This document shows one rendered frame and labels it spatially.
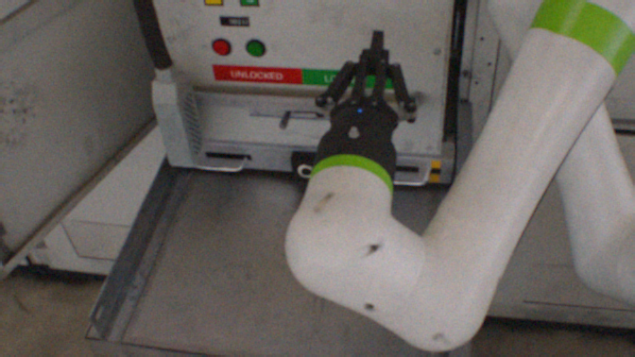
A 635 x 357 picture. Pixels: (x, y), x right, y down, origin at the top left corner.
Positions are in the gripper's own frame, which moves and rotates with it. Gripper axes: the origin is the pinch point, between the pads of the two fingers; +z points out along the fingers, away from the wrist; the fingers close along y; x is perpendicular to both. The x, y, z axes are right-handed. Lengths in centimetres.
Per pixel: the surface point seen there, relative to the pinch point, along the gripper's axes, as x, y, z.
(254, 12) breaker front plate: -2.4, -21.0, 13.4
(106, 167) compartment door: -37, -56, 10
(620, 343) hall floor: -123, 71, 37
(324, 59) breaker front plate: -10.8, -10.0, 13.4
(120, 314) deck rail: -38, -40, -23
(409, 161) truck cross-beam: -31.7, 4.9, 12.3
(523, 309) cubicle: -111, 40, 38
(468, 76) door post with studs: -32, 16, 40
